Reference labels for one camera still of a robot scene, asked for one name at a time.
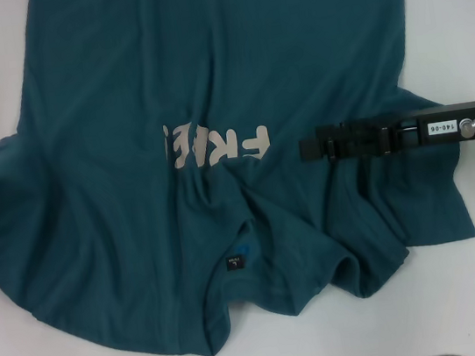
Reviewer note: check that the teal t-shirt with beige print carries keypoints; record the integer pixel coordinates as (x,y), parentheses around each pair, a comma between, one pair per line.
(119,93)

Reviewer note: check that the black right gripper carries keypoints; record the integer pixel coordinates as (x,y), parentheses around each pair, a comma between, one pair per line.
(412,131)

